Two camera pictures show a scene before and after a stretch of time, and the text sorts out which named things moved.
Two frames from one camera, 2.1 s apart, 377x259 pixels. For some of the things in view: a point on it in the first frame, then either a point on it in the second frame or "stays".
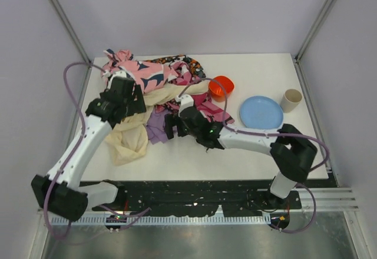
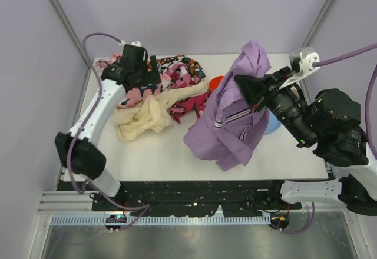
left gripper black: x=136 y=100 to x=150 y=72
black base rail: x=198 y=198 stays
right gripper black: x=175 y=125 to x=265 y=91
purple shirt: x=155 y=127 to x=228 y=131
